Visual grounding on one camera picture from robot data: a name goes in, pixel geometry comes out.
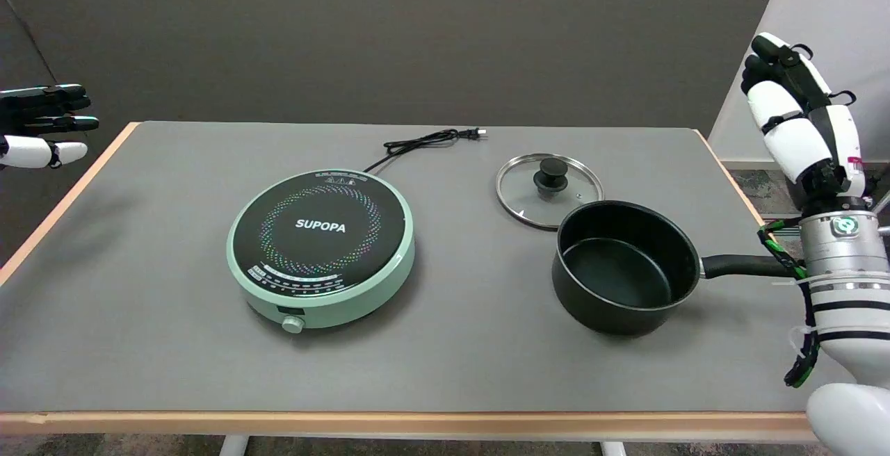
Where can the white table leg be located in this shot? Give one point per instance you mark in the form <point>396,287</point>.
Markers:
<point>613,449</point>
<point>233,446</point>

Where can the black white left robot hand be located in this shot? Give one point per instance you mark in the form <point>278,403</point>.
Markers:
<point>28,151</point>

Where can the glass lid with black knob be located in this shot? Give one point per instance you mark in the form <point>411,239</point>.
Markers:
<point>528,192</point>

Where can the green round induction cooker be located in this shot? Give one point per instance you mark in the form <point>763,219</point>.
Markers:
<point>320,247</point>

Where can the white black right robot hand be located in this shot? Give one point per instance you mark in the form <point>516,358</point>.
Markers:
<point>793,136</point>

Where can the metal chair base with casters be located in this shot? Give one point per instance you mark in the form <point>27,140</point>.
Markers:
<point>884,200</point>

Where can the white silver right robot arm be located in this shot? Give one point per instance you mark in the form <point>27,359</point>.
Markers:
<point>852,317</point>

